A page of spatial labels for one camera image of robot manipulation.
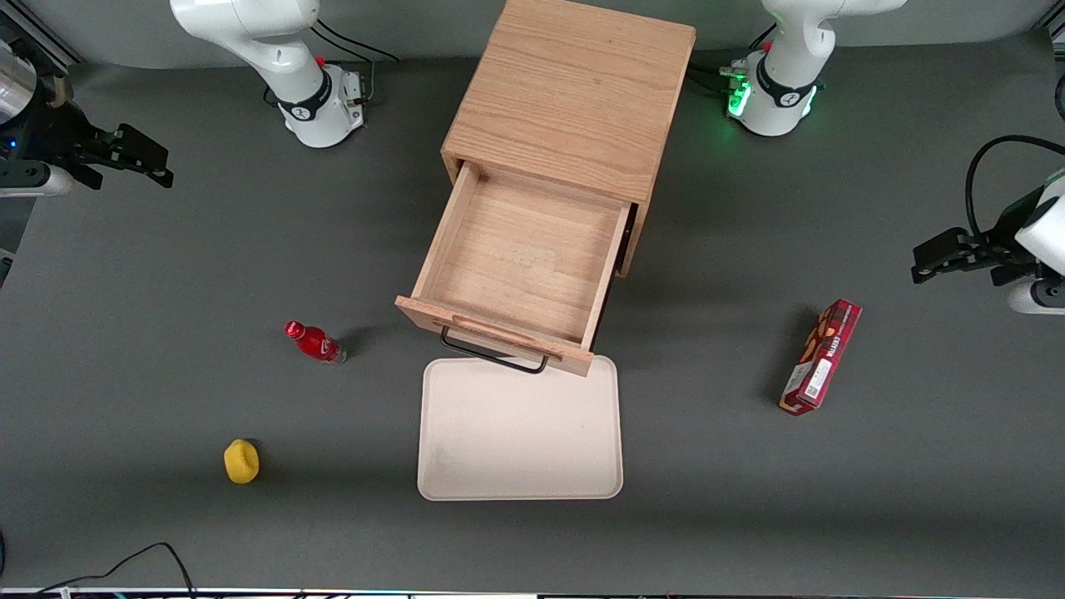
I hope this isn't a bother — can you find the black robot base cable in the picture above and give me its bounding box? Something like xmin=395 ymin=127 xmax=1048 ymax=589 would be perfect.
xmin=312 ymin=18 xmax=400 ymax=106
xmin=686 ymin=25 xmax=779 ymax=94

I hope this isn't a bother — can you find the aluminium frame profile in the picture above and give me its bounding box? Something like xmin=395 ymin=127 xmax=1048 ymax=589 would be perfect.
xmin=0 ymin=0 xmax=82 ymax=69

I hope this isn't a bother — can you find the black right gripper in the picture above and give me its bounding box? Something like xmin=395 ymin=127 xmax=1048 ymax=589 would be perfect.
xmin=37 ymin=103 xmax=175 ymax=191

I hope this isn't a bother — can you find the thin black floor cable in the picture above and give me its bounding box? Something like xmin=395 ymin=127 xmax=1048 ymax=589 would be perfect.
xmin=33 ymin=542 xmax=198 ymax=599

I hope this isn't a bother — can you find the small red cola bottle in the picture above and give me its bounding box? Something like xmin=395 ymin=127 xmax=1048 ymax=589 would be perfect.
xmin=284 ymin=320 xmax=348 ymax=365

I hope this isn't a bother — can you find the cream rectangular tray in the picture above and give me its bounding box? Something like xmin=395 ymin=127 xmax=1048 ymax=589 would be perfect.
xmin=417 ymin=356 xmax=624 ymax=502

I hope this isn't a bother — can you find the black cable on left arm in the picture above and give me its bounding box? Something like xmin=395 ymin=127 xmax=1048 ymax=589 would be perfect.
xmin=963 ymin=136 xmax=1065 ymax=242

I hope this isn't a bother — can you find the wooden drawer with black handle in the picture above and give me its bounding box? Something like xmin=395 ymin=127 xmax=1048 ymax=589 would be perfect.
xmin=394 ymin=161 xmax=633 ymax=378

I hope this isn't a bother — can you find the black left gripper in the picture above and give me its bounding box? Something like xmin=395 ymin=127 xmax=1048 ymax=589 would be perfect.
xmin=912 ymin=225 xmax=1038 ymax=289

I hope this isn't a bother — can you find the red cookie box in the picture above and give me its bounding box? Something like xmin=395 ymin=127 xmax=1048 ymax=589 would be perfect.
xmin=779 ymin=298 xmax=864 ymax=418

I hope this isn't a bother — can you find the yellow toy fruit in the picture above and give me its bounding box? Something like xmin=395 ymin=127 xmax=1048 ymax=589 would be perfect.
xmin=223 ymin=438 xmax=260 ymax=485

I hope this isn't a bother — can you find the wooden drawer cabinet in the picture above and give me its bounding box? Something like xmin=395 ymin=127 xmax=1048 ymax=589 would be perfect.
xmin=439 ymin=0 xmax=698 ymax=280

